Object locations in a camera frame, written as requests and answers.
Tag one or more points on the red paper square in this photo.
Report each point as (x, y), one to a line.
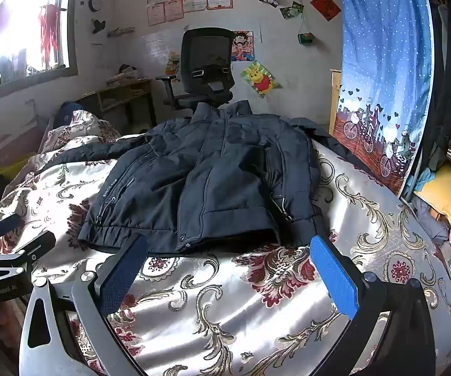
(326, 6)

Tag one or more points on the round wall clock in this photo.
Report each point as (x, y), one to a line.
(95, 3)

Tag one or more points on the floral satin bedspread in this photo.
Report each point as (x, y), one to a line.
(249, 301)

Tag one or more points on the blue dotted printed curtain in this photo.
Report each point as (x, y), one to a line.
(386, 47)

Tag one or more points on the blue cap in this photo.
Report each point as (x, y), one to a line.
(69, 111)

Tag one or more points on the wooden post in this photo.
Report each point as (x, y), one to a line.
(335, 98)

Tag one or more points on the green wall cards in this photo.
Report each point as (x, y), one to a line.
(291, 9)

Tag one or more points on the pile of books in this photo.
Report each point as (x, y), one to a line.
(125, 72)

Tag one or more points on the window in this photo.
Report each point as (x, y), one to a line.
(14, 27)

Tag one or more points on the black mesh office chair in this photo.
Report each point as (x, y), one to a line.
(206, 47)

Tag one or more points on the navy padded jacket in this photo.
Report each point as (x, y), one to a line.
(210, 172)

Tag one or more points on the yellow bear poster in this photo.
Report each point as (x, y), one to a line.
(260, 78)

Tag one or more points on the black wall hook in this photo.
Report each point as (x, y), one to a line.
(98, 26)

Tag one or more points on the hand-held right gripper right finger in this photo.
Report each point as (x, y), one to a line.
(335, 278)

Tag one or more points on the wooden desk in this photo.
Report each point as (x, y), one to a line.
(123, 91)

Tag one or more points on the colourful cartoon poster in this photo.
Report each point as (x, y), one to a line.
(172, 66)

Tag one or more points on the red hanging cloth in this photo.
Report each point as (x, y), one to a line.
(49, 27)

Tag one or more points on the cartoon character poster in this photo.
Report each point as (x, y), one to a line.
(243, 47)

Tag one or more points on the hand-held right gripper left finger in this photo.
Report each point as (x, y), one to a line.
(123, 272)

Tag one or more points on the green hanging box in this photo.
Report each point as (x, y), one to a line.
(305, 38)

